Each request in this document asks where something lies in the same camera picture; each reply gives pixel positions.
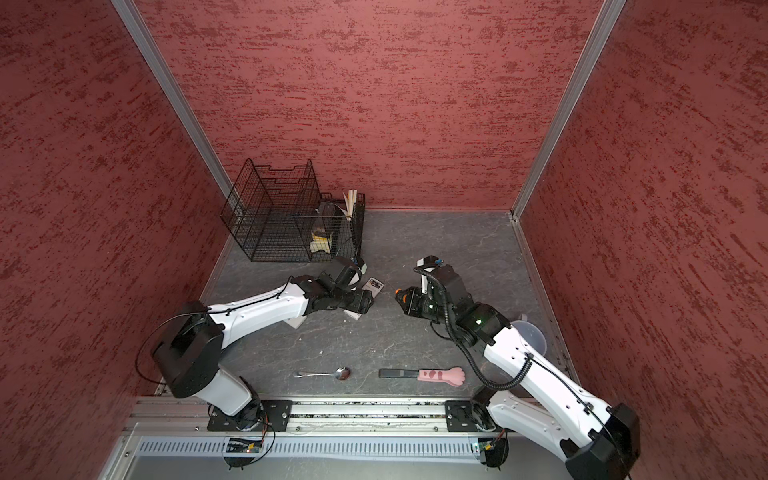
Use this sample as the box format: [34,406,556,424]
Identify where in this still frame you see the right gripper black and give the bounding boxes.
[395,286,456,324]

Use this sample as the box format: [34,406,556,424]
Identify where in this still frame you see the long white remote control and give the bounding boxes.
[345,277,384,320]

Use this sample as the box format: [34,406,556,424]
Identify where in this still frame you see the orange black screwdriver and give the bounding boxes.
[395,289,410,302]

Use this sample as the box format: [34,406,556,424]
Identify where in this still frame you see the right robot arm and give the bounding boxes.
[396,256,641,479]

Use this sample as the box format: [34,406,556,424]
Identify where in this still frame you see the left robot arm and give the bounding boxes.
[134,257,374,432]

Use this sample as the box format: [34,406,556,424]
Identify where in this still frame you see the small white AC remote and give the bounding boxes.
[285,316,307,329]

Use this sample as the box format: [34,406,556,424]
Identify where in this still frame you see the yellow black item in rack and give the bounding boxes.
[309,202,346,256]

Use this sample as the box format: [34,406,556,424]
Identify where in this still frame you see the metal spoon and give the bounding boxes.
[293,367,351,381]

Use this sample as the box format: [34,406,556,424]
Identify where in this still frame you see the pink cat paw tool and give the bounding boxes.
[378,367,466,388]

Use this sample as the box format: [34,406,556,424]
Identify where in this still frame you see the wooden sticks in rack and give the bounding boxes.
[343,189,358,221]

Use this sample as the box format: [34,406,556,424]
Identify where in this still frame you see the grey cup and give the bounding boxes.
[512,313,548,356]

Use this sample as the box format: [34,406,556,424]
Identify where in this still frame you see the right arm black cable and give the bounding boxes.
[412,265,535,391]

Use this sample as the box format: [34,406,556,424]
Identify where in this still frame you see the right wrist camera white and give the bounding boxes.
[413,255,444,283]

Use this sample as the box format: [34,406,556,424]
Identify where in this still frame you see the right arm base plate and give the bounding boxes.
[444,400,497,433]

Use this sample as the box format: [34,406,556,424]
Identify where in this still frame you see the black wire rack organizer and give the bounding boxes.
[220,159,365,265]

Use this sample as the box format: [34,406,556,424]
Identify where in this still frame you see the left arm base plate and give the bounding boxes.
[207,399,294,434]

